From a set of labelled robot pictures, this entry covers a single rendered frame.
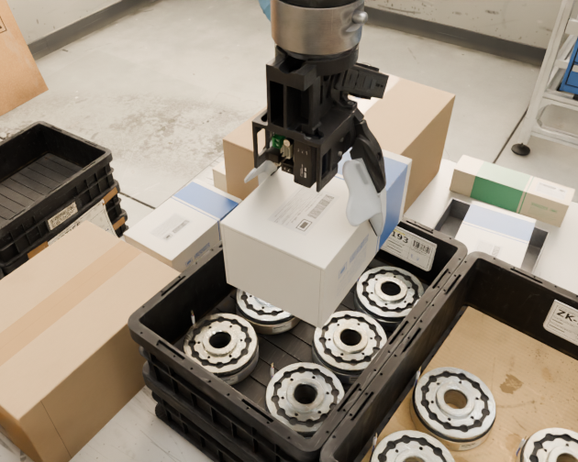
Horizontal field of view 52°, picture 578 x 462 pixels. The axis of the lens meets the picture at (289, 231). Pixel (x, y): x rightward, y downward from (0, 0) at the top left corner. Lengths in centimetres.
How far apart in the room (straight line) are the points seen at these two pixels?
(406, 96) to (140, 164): 160
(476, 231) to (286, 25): 73
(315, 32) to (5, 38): 282
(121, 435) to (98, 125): 216
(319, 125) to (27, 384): 53
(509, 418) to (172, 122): 232
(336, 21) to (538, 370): 60
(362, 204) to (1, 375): 54
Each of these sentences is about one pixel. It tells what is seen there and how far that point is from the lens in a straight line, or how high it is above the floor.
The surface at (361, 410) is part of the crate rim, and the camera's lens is 71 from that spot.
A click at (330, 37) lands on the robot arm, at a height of 133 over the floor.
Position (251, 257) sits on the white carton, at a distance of 59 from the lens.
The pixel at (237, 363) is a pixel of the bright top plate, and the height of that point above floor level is 86.
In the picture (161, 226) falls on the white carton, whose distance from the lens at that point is 112.
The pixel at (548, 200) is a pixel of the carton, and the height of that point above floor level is 76.
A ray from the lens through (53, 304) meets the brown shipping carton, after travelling 94.
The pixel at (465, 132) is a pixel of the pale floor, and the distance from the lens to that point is 289.
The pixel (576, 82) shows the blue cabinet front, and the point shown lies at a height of 37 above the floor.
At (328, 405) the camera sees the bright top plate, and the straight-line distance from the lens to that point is 77.
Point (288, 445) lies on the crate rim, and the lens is 68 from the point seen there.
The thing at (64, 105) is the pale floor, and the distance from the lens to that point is 317.
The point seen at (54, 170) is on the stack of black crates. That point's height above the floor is 49.
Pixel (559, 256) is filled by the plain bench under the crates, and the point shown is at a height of 70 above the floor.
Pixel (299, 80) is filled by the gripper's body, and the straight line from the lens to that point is 48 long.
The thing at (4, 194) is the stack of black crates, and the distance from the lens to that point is 181.
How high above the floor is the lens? 153
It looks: 43 degrees down
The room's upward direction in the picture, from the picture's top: straight up
